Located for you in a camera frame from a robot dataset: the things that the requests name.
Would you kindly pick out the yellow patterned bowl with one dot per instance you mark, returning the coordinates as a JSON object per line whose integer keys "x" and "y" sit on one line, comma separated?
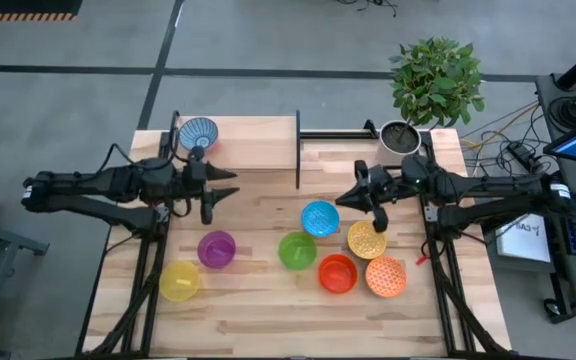
{"x": 364, "y": 243}

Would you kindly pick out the green leafy plant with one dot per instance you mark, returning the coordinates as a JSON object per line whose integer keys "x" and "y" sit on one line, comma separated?
{"x": 435, "y": 80}

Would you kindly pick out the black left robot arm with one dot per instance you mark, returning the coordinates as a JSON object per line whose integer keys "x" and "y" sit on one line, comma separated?
{"x": 118, "y": 182}

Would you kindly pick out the blue white ceramic bowl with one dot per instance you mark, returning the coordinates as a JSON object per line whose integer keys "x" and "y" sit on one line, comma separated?
{"x": 198, "y": 132}

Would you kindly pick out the black power strip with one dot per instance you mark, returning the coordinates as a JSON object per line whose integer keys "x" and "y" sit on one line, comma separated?
{"x": 521, "y": 155}

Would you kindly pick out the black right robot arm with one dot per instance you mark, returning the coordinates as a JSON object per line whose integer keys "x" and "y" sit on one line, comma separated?
{"x": 493, "y": 187}

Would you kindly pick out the yellow plastic bowl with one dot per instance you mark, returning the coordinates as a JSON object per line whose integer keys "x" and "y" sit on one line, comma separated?
{"x": 179, "y": 281}

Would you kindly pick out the purple plastic bowl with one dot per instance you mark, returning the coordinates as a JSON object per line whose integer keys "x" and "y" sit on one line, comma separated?
{"x": 216, "y": 250}

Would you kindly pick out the black mat with hazard stripes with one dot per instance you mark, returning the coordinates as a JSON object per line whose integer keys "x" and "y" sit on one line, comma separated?
{"x": 18, "y": 7}

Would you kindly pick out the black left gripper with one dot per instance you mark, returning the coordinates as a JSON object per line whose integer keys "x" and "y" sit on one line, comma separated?
{"x": 195, "y": 177}

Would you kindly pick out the blue patterned bowl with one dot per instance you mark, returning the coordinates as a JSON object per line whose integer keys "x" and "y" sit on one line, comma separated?
{"x": 320, "y": 219}

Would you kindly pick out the orange patterned bowl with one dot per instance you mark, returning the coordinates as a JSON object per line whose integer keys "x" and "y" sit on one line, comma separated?
{"x": 385, "y": 277}

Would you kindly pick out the green plastic bowl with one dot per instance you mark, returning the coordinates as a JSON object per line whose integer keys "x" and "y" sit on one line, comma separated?
{"x": 297, "y": 251}

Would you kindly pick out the white plant pot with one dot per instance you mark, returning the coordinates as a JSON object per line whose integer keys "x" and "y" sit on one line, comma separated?
{"x": 399, "y": 138}

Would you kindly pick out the red plastic bowl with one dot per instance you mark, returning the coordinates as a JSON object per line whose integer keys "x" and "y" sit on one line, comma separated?
{"x": 338, "y": 274}

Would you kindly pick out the white paper notebook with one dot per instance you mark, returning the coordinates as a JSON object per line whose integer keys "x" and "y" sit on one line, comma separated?
{"x": 525, "y": 240}

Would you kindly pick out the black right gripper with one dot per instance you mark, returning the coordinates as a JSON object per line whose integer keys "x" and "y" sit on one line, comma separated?
{"x": 380, "y": 182}

